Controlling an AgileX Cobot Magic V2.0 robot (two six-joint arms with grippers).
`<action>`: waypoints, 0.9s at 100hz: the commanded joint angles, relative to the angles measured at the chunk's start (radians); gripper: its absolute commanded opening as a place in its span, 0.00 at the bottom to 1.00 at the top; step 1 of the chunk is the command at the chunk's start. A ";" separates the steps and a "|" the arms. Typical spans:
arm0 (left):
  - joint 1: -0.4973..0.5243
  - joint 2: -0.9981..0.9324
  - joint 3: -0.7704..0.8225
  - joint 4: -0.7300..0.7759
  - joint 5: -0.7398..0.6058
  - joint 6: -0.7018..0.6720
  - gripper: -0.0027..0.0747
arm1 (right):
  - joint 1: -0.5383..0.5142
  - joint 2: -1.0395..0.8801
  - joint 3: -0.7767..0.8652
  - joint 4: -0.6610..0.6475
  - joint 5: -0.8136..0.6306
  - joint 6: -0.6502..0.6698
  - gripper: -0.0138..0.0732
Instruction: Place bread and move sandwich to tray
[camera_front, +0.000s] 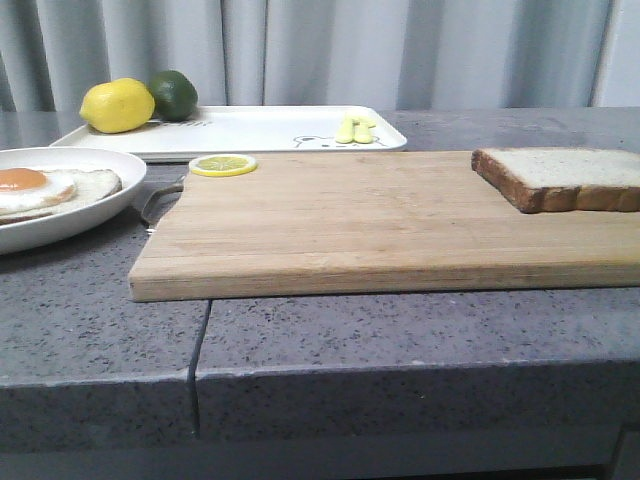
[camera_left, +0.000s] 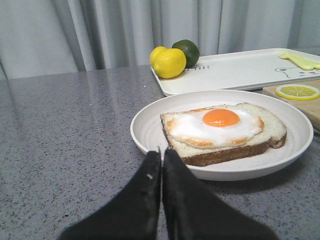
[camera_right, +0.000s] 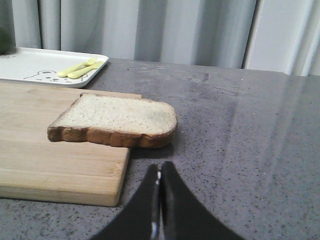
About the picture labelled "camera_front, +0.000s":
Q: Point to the white round plate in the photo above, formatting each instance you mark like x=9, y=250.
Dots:
x=38, y=232

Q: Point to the yellow lemon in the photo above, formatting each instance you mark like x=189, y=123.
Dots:
x=117, y=106

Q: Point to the yellow plastic knife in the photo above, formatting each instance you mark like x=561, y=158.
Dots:
x=362, y=130

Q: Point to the lemon slice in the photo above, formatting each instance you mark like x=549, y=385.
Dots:
x=223, y=165

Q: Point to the green lime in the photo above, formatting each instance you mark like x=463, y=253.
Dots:
x=175, y=96

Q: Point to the yellow plastic fork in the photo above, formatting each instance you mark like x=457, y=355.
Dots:
x=346, y=130

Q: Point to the fried egg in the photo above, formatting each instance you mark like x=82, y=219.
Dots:
x=24, y=189

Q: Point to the wooden cutting board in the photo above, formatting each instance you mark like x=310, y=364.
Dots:
x=327, y=223

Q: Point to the white rectangular tray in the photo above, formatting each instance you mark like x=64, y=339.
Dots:
x=240, y=129

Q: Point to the white bread slice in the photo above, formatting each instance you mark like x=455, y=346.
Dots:
x=555, y=179

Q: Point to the grey curtain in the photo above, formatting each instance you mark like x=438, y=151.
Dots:
x=389, y=55

